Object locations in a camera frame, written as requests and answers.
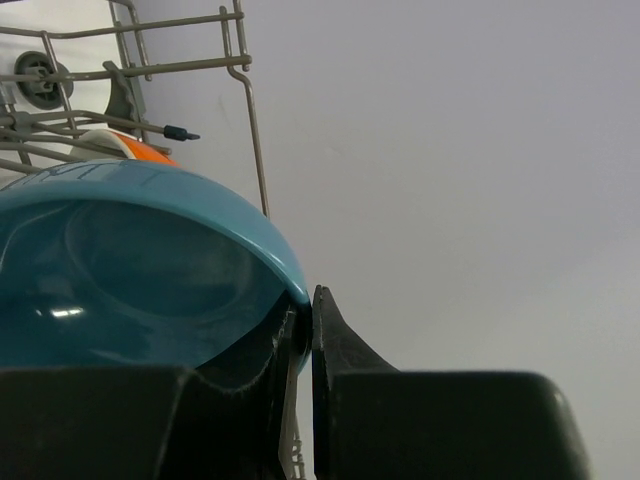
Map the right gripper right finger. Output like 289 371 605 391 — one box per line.
312 286 593 479

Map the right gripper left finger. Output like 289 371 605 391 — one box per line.
1 309 299 479

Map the blue bowl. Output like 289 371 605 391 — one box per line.
1 159 310 368

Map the white bowl red rim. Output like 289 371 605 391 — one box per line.
69 129 179 167

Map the grey wire dish rack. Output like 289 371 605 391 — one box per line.
0 0 306 480

